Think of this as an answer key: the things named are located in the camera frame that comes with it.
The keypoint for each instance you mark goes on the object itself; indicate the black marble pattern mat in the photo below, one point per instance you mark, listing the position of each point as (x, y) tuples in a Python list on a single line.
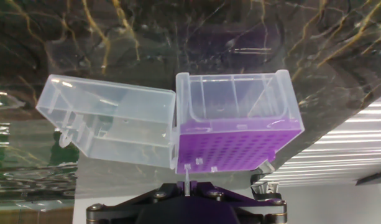
[(115, 37)]

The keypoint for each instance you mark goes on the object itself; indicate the small clear pipette tip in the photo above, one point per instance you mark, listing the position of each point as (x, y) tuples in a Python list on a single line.
[(187, 183)]

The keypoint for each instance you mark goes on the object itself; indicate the open purple pipette tip box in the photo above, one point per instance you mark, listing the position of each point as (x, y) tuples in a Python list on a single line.
[(233, 146)]

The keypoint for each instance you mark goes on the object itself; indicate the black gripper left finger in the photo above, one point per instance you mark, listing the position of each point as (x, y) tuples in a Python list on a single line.
[(122, 207)]

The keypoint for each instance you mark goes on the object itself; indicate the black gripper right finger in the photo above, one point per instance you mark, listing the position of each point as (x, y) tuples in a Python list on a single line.
[(258, 208)]

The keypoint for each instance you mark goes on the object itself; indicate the small racked pipette tip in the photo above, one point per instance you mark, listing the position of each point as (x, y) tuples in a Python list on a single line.
[(213, 169), (199, 161), (187, 166)]

